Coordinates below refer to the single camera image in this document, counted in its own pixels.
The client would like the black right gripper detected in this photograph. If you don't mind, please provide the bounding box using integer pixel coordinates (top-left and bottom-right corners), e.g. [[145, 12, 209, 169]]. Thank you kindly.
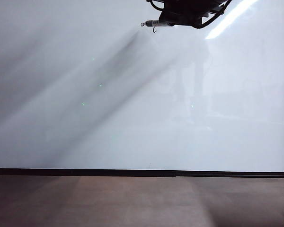
[[159, 0, 225, 26]]

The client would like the white marker pen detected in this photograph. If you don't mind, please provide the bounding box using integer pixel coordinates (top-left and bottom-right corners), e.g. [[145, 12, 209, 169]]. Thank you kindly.
[[141, 19, 176, 27]]

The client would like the thin black cable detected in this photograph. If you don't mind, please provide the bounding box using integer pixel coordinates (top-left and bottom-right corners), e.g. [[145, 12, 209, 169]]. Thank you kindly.
[[146, 0, 166, 11]]

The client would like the black looped gripper cable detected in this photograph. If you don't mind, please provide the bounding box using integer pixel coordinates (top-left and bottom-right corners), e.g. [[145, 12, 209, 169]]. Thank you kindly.
[[193, 1, 230, 30]]

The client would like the white whiteboard with black frame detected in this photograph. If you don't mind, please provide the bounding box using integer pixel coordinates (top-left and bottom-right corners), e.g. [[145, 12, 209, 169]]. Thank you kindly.
[[0, 0, 284, 178]]

